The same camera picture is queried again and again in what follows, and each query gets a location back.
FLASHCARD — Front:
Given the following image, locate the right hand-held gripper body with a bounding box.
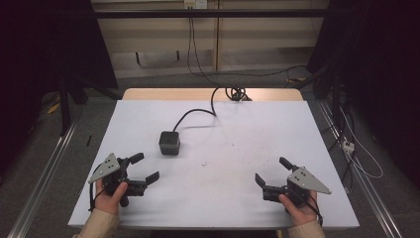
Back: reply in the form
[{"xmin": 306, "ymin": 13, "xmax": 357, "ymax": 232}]
[{"xmin": 262, "ymin": 166, "xmax": 332, "ymax": 207}]

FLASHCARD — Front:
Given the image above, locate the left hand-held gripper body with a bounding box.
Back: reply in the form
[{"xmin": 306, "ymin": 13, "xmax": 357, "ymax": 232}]
[{"xmin": 88, "ymin": 153, "xmax": 148, "ymax": 208}]

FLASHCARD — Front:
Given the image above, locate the person's right hand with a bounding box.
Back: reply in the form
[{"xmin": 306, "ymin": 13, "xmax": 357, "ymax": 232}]
[{"xmin": 278, "ymin": 191, "xmax": 321, "ymax": 227}]

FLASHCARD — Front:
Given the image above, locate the person's left hand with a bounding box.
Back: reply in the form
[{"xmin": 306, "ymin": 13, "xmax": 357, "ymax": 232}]
[{"xmin": 94, "ymin": 180, "xmax": 129, "ymax": 216}]

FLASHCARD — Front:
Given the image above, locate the black cube device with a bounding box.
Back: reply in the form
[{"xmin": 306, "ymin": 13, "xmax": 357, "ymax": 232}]
[{"xmin": 158, "ymin": 131, "xmax": 181, "ymax": 157}]

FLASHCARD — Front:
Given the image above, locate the white power strip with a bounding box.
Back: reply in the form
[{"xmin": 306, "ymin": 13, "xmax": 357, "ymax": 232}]
[{"xmin": 341, "ymin": 138, "xmax": 357, "ymax": 157}]

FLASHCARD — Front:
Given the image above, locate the black metal stand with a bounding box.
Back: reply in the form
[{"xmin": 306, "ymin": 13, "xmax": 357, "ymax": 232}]
[{"xmin": 56, "ymin": 73, "xmax": 89, "ymax": 137}]

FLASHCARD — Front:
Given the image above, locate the black curtain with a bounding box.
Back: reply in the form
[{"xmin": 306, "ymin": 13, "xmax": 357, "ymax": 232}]
[
  {"xmin": 306, "ymin": 0, "xmax": 420, "ymax": 189},
  {"xmin": 0, "ymin": 0, "xmax": 119, "ymax": 173}
]

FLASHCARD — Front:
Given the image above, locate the black horizontal bar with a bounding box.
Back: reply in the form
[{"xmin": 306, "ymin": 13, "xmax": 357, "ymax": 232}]
[{"xmin": 93, "ymin": 9, "xmax": 329, "ymax": 20}]

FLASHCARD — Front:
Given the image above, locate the right hand-held gripper cable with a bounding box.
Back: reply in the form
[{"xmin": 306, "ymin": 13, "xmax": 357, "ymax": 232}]
[{"xmin": 295, "ymin": 189, "xmax": 324, "ymax": 227}]

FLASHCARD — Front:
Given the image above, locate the hand-held gripper cable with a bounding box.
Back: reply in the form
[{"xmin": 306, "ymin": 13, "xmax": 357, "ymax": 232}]
[
  {"xmin": 295, "ymin": 189, "xmax": 324, "ymax": 227},
  {"xmin": 87, "ymin": 164, "xmax": 104, "ymax": 213}
]

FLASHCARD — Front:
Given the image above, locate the left hand-held gripper cable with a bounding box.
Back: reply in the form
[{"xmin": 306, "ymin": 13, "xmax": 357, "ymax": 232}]
[{"xmin": 87, "ymin": 164, "xmax": 104, "ymax": 213}]

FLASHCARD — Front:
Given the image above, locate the aluminium floor rail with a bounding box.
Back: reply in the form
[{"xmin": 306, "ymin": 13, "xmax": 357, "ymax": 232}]
[
  {"xmin": 7, "ymin": 121, "xmax": 79, "ymax": 238},
  {"xmin": 317, "ymin": 99, "xmax": 403, "ymax": 238}
]

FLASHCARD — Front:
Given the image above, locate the white cable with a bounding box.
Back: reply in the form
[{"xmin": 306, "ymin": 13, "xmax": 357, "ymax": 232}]
[{"xmin": 339, "ymin": 107, "xmax": 384, "ymax": 179}]

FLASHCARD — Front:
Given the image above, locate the black cube device cable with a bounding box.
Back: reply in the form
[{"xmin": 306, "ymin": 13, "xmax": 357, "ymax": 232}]
[{"xmin": 172, "ymin": 85, "xmax": 253, "ymax": 133}]

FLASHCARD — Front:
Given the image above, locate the black wall cable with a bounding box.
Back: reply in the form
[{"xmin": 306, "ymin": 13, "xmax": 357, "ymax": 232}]
[{"xmin": 186, "ymin": 16, "xmax": 309, "ymax": 79}]

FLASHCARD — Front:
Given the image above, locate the white wall outlet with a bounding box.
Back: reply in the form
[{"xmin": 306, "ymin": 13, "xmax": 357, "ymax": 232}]
[{"xmin": 183, "ymin": 0, "xmax": 209, "ymax": 10}]

